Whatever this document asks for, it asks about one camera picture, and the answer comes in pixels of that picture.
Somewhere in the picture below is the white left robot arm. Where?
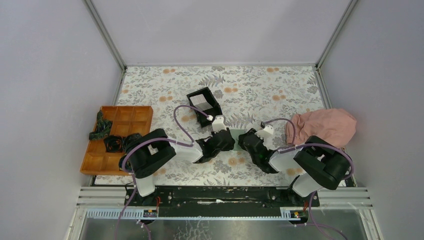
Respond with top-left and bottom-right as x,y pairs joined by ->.
118,128 -> 235,206

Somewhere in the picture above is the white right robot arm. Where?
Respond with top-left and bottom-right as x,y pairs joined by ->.
238,125 -> 353,206

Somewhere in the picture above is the orange compartment tray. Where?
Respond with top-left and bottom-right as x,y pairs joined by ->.
80,106 -> 154,176

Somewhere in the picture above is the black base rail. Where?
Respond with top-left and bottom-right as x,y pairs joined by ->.
124,186 -> 320,218

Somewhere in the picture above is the pink cloth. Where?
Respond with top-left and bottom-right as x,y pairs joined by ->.
285,108 -> 357,148

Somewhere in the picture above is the black card box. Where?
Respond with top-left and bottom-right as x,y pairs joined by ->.
186,87 -> 223,117

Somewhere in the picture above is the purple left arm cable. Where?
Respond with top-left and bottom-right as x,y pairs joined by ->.
114,104 -> 215,240

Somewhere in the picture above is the stack of white cards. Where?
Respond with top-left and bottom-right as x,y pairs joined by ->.
189,94 -> 213,111

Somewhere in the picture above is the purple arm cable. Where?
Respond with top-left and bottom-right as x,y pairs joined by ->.
260,117 -> 355,181
114,104 -> 215,240

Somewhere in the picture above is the green patterned strap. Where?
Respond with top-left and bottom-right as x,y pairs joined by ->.
88,110 -> 114,141

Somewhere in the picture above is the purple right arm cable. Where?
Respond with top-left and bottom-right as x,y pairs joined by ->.
260,117 -> 355,181

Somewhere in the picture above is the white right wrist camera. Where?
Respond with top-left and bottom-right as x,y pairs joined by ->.
255,124 -> 274,140

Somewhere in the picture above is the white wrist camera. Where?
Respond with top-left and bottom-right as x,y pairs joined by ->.
255,124 -> 274,140
206,115 -> 227,133

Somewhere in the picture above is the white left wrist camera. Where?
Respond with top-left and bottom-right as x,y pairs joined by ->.
206,115 -> 227,133

